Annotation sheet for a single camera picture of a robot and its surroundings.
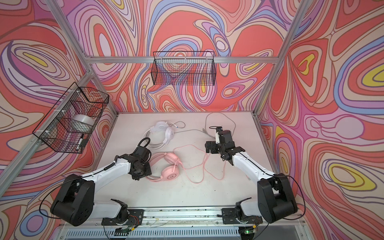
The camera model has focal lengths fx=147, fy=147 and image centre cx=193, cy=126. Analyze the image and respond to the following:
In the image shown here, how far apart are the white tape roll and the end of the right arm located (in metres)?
0.61

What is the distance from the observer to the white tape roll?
716mm

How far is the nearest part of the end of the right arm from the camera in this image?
63 cm
